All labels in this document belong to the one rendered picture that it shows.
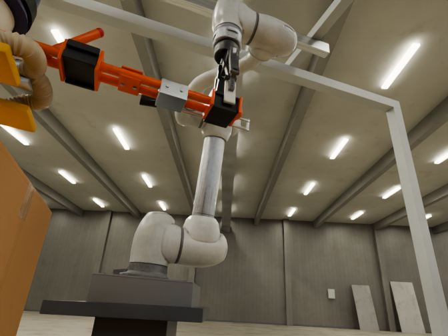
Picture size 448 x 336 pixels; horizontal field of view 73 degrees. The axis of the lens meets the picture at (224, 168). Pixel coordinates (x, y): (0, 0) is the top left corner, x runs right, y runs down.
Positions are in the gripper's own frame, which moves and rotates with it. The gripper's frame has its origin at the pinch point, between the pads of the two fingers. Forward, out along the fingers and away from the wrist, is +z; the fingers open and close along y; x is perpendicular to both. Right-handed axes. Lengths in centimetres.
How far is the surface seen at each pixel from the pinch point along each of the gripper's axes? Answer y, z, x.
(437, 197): -698, -371, 1131
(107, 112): -684, -404, -99
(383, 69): -278, -403, 431
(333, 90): -160, -183, 186
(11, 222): 7, 39, -37
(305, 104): -399, -365, 325
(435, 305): -158, 41, 273
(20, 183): 9, 33, -37
